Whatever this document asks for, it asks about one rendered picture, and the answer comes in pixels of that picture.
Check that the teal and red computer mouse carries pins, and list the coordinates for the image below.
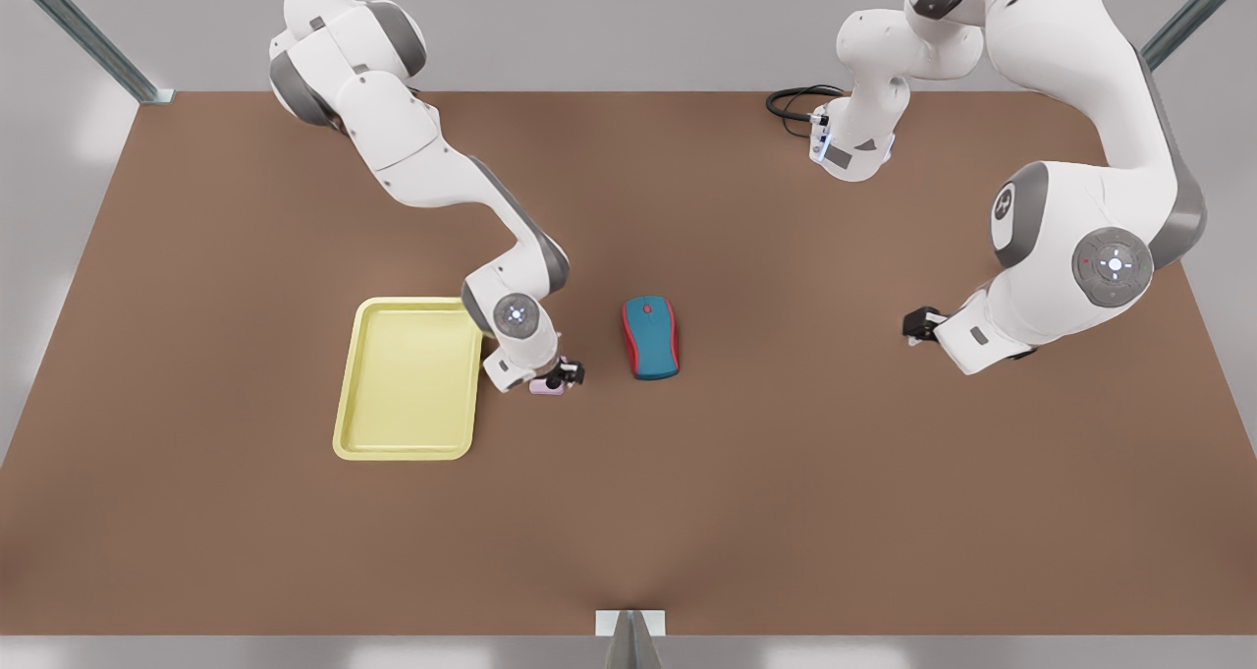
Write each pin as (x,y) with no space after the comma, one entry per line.
(650,337)

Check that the small pink object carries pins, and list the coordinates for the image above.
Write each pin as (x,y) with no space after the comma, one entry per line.
(545,387)

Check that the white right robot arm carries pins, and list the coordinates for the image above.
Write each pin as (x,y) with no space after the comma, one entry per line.
(412,148)

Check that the silver frame post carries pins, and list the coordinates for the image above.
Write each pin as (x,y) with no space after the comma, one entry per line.
(1193,11)
(83,30)
(629,640)

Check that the yellow rectangular tray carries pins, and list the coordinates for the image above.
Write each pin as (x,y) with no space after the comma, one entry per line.
(409,378)

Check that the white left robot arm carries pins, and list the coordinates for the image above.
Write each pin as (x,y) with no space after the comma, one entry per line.
(1070,207)

